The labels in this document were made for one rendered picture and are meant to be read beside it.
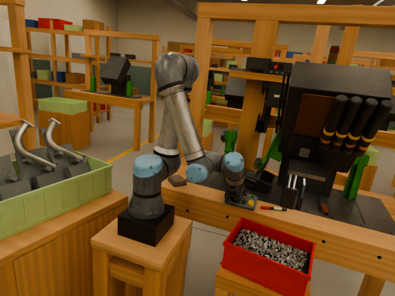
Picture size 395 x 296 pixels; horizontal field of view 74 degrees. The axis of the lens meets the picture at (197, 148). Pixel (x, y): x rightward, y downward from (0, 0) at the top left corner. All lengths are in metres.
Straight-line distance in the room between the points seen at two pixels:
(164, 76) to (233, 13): 1.02
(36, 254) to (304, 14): 1.82
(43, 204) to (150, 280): 0.61
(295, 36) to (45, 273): 11.00
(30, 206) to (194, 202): 0.75
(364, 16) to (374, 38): 10.15
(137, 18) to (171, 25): 1.63
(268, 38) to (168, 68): 0.97
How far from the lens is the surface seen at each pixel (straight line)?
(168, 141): 1.11
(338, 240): 1.37
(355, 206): 1.70
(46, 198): 1.40
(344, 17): 1.80
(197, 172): 0.92
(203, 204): 1.39
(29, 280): 1.42
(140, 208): 1.08
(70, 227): 1.40
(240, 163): 1.01
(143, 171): 1.02
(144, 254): 1.08
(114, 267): 1.21
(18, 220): 1.38
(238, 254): 1.07
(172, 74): 0.93
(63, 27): 7.27
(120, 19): 13.45
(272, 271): 1.06
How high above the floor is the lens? 1.55
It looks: 17 degrees down
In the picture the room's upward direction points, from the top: 6 degrees clockwise
